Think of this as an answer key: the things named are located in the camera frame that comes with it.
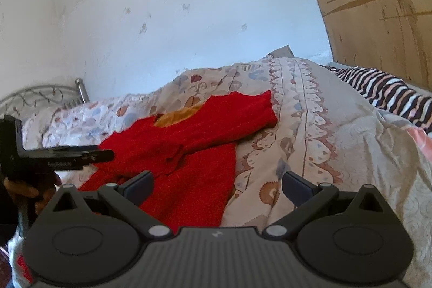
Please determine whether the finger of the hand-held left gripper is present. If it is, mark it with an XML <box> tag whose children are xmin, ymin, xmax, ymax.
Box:
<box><xmin>44</xmin><ymin>145</ymin><xmax>101</xmax><ymax>154</ymax></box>
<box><xmin>24</xmin><ymin>150</ymin><xmax>114</xmax><ymax>171</ymax></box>

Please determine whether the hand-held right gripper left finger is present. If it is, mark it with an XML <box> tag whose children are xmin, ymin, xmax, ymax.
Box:
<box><xmin>50</xmin><ymin>171</ymin><xmax>171</xmax><ymax>239</ymax></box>

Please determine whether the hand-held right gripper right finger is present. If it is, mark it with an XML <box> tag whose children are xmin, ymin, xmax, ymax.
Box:
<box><xmin>265</xmin><ymin>171</ymin><xmax>383</xmax><ymax>239</ymax></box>

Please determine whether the red knitted sweater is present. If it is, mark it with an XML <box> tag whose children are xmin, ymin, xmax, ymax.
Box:
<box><xmin>77</xmin><ymin>90</ymin><xmax>278</xmax><ymax>235</ymax></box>

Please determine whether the person's left hand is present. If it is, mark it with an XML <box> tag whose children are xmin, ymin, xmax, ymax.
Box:
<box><xmin>3</xmin><ymin>172</ymin><xmax>63</xmax><ymax>218</ymax></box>

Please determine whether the metal bed headboard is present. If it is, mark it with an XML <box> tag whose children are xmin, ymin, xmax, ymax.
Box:
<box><xmin>0</xmin><ymin>78</ymin><xmax>90</xmax><ymax>121</ymax></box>

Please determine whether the patterned beige quilt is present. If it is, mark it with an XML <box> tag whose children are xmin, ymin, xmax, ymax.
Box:
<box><xmin>7</xmin><ymin>56</ymin><xmax>432</xmax><ymax>288</ymax></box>

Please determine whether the striped black white cloth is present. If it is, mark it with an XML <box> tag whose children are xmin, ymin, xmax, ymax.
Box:
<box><xmin>332</xmin><ymin>67</ymin><xmax>432</xmax><ymax>137</ymax></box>

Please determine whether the pink cloth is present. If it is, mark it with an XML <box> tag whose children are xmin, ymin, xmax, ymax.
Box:
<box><xmin>403</xmin><ymin>125</ymin><xmax>432</xmax><ymax>150</ymax></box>

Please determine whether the grey pillow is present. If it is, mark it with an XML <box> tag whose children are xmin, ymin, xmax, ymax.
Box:
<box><xmin>268</xmin><ymin>45</ymin><xmax>295</xmax><ymax>58</ymax></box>

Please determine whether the wooden board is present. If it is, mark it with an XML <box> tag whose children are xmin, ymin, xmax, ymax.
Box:
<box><xmin>289</xmin><ymin>0</ymin><xmax>432</xmax><ymax>93</ymax></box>

